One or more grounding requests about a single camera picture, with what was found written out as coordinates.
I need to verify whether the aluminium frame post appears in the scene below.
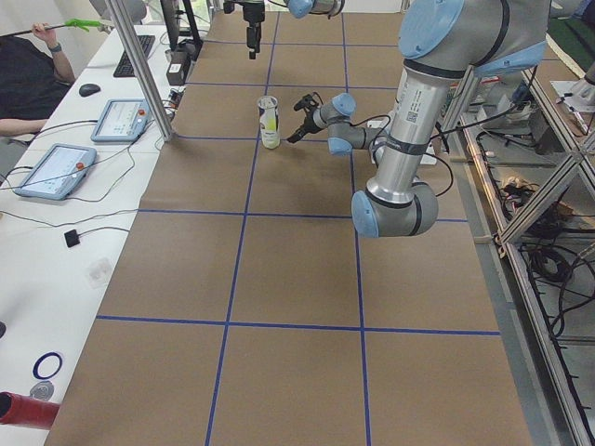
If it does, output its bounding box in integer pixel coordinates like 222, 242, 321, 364
105, 0, 173, 142

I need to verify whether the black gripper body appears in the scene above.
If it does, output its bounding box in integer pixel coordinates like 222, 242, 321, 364
243, 2, 265, 26
300, 113, 322, 136

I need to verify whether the green grabber tool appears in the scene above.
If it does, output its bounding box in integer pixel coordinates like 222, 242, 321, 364
4, 19, 108, 37

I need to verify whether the blue teach pendant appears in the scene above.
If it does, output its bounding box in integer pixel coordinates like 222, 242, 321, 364
90, 98, 152, 143
14, 143, 97, 201

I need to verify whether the black keyboard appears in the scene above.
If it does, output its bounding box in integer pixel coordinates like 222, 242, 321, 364
112, 34, 156, 78

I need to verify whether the black monitor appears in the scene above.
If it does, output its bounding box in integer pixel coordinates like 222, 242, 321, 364
160, 0, 203, 61

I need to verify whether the red cylinder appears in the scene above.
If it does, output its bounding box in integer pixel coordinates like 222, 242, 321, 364
1, 392, 60, 430

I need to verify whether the far blue teach pendant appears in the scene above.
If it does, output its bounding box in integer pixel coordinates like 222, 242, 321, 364
90, 98, 152, 143

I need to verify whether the black box with label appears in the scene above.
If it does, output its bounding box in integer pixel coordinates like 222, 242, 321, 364
166, 51, 191, 86

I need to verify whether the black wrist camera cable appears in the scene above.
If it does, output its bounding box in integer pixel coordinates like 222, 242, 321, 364
348, 115, 455, 196

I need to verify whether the aluminium truss frame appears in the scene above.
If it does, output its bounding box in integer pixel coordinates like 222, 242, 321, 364
443, 40, 594, 445

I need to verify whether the person's hand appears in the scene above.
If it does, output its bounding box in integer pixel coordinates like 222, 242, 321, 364
31, 22, 59, 49

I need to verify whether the small orange electronics board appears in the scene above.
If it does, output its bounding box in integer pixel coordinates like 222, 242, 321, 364
167, 89, 183, 109

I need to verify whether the person in black shirt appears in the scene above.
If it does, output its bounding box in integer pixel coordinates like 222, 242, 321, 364
0, 35, 77, 187

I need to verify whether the black computer mouse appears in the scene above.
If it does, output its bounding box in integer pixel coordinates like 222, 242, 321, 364
78, 83, 101, 98

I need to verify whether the yellow Roland Garros tennis ball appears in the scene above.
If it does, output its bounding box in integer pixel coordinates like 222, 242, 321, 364
259, 113, 279, 133

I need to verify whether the small black square device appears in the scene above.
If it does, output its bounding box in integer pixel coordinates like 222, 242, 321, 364
64, 230, 80, 248

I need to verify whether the near blue teach pendant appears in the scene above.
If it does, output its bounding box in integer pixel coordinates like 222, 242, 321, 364
14, 143, 97, 201

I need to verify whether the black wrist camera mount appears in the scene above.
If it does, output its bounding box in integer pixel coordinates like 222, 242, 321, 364
223, 0, 244, 14

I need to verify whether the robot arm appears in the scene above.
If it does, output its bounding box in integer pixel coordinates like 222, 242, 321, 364
240, 0, 345, 59
289, 0, 550, 238

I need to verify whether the blue tape ring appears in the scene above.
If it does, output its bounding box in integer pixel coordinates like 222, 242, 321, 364
32, 351, 63, 380

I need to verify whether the white blue tennis ball can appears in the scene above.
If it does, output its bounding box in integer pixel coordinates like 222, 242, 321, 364
257, 96, 280, 150

